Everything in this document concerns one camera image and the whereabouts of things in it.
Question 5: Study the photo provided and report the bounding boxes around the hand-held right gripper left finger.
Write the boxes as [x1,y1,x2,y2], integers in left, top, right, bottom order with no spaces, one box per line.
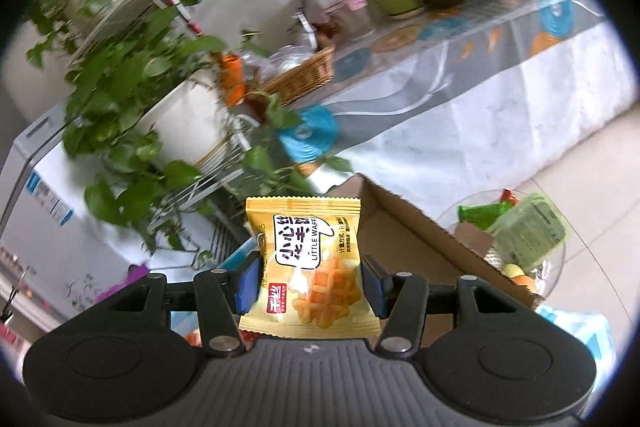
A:
[107,252,264,355]

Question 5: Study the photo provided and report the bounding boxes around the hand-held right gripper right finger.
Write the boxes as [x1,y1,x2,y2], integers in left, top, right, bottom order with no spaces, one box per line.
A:
[361,254,538,356]

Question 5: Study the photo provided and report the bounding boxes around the cardboard box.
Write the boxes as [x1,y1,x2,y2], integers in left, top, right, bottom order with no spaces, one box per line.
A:
[325,173,544,349]

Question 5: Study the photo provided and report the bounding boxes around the yellow waffle snack packet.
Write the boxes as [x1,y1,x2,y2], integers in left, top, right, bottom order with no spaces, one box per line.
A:
[239,196,382,341]

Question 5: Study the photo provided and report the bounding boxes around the bright green snack packet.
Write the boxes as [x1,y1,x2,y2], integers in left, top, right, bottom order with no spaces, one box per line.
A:
[457,202,516,229]

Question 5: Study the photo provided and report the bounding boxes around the pale green snack packet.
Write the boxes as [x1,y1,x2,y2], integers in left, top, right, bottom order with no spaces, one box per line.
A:
[487,193,568,269]

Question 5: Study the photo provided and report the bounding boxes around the glass bowl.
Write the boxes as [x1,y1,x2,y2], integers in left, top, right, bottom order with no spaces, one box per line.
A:
[434,189,569,305]

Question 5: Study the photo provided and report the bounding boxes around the large pothos in white pot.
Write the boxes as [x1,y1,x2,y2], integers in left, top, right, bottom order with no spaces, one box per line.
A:
[62,4,353,268]

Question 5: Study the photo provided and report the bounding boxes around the white chest freezer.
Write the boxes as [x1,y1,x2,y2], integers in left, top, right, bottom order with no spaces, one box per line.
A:
[0,104,251,327]

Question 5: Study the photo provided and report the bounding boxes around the orange bottle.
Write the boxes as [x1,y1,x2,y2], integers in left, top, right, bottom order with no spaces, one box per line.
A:
[219,53,247,106]

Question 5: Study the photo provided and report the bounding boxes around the marble printed tablecloth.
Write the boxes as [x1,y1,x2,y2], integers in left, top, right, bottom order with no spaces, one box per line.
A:
[280,0,638,188]

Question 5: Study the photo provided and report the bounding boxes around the wicker basket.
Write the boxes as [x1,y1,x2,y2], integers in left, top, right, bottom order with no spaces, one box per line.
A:
[244,41,337,108]

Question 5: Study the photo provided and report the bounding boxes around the blue checked tablecloth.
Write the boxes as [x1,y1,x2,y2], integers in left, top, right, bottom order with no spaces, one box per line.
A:
[219,237,619,375]

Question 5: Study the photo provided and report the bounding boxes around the white wire plant rack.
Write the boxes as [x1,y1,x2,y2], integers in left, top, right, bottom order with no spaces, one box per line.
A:
[65,0,257,250]

